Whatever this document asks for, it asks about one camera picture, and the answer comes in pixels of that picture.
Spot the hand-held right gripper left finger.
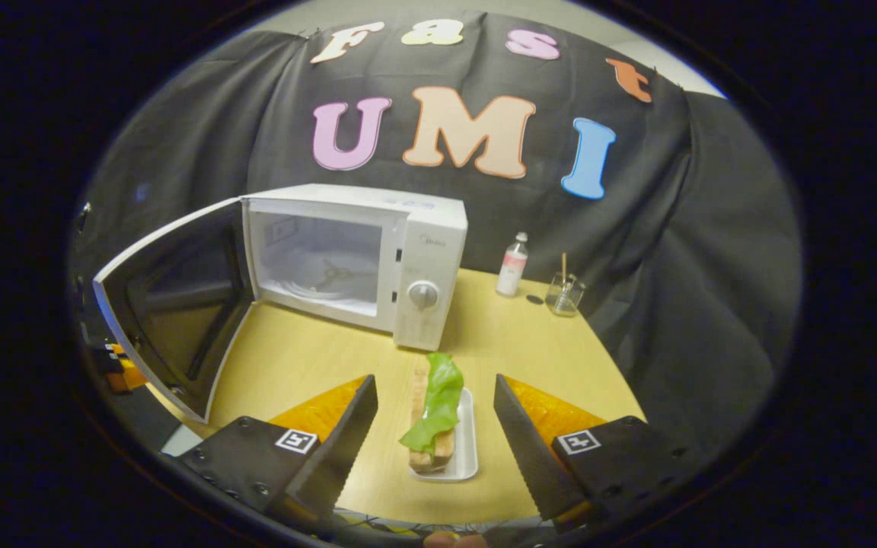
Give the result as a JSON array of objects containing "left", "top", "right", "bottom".
[{"left": 177, "top": 373, "right": 380, "bottom": 534}]

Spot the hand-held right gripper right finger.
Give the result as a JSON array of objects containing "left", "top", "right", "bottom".
[{"left": 493, "top": 373, "right": 694, "bottom": 534}]

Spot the white foam tray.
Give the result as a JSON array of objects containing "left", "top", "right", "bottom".
[{"left": 407, "top": 387, "right": 480, "bottom": 483}]

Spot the toasted bread slice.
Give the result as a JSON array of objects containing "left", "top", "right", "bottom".
[{"left": 408, "top": 358, "right": 456, "bottom": 474}]

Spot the green lettuce leaf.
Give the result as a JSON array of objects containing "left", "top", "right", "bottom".
[{"left": 398, "top": 352, "right": 465, "bottom": 456}]

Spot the white microwave oven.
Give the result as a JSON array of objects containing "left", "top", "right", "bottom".
[{"left": 92, "top": 183, "right": 470, "bottom": 425}]

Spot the clear glass jar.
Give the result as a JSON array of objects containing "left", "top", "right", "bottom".
[{"left": 545, "top": 272, "right": 586, "bottom": 318}]

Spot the small clear plastic bottle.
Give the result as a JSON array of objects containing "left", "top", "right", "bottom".
[{"left": 496, "top": 231, "right": 530, "bottom": 298}]

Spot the black backdrop cloth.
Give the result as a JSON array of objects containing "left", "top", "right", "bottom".
[{"left": 69, "top": 8, "right": 803, "bottom": 457}]

